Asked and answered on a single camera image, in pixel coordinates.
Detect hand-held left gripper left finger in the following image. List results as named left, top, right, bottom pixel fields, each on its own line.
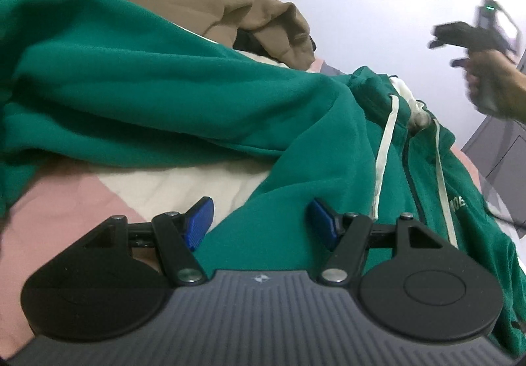
left=78, top=197, right=214, bottom=285

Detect person's right hand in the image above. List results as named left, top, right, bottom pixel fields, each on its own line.
left=464, top=49, right=526, bottom=122

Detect patchwork blanket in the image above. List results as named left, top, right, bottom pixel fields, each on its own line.
left=0, top=51, right=526, bottom=346

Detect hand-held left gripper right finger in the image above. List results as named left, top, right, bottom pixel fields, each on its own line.
left=308, top=198, right=446, bottom=285

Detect green hoodie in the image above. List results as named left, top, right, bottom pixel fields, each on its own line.
left=0, top=0, right=526, bottom=358

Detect grey door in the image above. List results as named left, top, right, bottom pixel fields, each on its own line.
left=460, top=115, right=526, bottom=227

